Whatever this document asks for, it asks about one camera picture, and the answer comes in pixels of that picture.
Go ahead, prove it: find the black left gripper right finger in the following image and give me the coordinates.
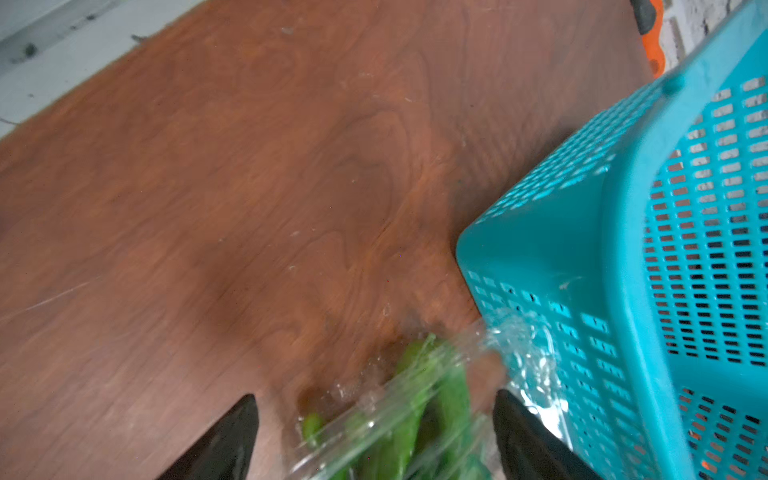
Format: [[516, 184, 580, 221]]
[[493, 389, 600, 479]]

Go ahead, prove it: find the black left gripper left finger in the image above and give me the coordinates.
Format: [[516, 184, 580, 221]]
[[158, 394, 259, 480]]

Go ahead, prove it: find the clear clamshell container with peppers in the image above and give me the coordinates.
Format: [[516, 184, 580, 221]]
[[288, 309, 572, 479]]

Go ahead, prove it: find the teal plastic basket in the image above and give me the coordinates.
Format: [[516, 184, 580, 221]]
[[456, 1, 767, 479]]

